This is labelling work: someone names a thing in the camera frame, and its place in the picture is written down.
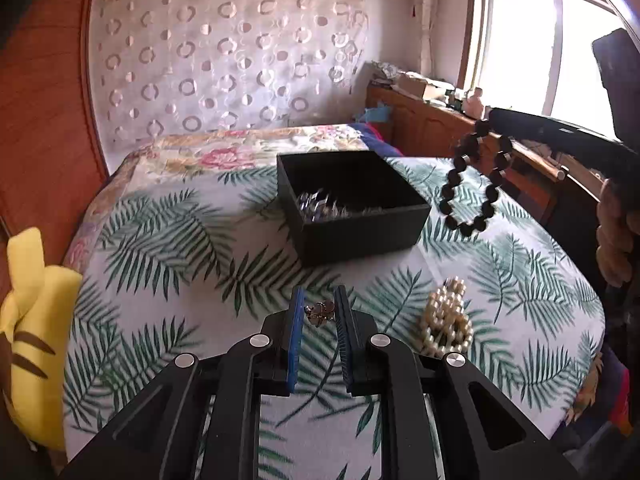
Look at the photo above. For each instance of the blue and red quilt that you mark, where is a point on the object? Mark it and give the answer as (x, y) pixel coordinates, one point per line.
(382, 140)

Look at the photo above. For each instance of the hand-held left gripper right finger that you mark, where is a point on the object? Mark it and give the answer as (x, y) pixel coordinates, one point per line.
(345, 340)

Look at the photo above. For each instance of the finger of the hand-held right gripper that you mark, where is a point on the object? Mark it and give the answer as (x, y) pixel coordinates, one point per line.
(617, 85)
(550, 130)

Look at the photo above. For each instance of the wooden cabinet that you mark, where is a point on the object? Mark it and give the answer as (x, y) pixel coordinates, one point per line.
(425, 125)

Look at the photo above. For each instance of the beige window curtain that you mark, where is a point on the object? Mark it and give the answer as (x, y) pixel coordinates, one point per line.
(419, 20)

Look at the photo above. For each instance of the person's right hand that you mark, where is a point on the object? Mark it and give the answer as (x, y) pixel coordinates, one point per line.
(617, 240)

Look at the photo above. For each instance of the floral bedspread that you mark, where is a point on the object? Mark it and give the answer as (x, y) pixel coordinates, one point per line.
(240, 147)

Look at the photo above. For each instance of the wooden wardrobe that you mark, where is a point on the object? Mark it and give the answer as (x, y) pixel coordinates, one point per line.
(45, 135)

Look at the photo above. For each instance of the cardboard box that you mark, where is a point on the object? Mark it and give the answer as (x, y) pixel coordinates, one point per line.
(417, 86)

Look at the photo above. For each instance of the yellow plush toy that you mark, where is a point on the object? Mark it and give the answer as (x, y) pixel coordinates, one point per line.
(37, 340)

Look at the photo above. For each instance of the silver crystal brooch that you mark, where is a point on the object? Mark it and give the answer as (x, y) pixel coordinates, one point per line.
(317, 205)

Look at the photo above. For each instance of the circle pattern wall curtain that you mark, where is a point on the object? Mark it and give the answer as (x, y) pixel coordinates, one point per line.
(225, 55)

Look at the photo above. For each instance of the black square box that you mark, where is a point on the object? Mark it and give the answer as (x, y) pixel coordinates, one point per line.
(360, 232)

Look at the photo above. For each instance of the blue paper bag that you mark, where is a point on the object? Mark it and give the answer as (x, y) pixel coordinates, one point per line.
(375, 114)

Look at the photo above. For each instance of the patterned cloth bundle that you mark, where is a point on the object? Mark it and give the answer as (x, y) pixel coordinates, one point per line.
(385, 71)

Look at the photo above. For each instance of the small gold brooch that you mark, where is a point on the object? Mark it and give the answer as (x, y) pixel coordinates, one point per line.
(320, 312)

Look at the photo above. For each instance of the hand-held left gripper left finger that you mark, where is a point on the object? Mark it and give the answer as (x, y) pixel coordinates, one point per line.
(295, 340)

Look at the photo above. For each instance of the wooden frame window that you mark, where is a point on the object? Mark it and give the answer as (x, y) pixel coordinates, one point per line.
(530, 45)

